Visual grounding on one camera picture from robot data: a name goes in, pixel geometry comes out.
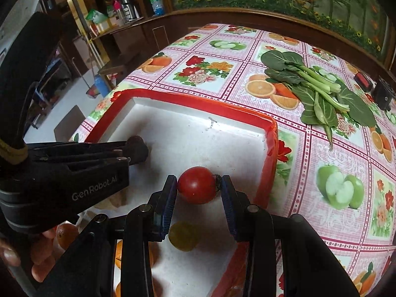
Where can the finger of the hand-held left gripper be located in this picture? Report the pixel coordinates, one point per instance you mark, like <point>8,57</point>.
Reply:
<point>137,156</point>
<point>77,146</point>

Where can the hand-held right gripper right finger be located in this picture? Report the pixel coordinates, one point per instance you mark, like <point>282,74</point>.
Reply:
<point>227,205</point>

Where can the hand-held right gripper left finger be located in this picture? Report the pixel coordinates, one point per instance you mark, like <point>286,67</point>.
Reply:
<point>168,204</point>

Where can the red tomato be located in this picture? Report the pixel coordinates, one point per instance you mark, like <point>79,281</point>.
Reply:
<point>196,185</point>

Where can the yellow-green round fruit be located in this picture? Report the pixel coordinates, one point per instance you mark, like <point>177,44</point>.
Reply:
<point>183,236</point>

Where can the red tray with white inside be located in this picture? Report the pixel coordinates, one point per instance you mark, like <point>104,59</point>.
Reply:
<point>191,139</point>

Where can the person's left hand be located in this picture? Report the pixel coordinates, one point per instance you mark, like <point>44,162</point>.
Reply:
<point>40,253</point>

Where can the brown square stool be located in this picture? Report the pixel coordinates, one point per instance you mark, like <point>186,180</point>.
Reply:
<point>69,126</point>

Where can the blue container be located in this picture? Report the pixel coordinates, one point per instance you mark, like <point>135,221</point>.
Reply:
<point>101,85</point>

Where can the fruit and flower printed tablecloth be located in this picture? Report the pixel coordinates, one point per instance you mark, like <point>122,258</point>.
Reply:
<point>309,164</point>

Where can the green and white box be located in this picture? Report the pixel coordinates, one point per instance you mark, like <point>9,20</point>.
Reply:
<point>96,19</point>

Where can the pink bottle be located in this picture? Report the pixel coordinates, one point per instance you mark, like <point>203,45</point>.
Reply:
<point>117,8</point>

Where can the bunch of leafy greens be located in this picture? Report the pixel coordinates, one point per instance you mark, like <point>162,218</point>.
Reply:
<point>312,83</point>

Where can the steel thermos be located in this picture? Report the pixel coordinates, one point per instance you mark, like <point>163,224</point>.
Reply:
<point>128,4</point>

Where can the green plastic bottle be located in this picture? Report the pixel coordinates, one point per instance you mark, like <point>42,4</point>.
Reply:
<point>154,0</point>

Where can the red and black box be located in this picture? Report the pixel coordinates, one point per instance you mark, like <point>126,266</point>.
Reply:
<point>363,81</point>

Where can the black device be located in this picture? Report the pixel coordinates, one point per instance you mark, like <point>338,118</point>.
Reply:
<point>385,94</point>

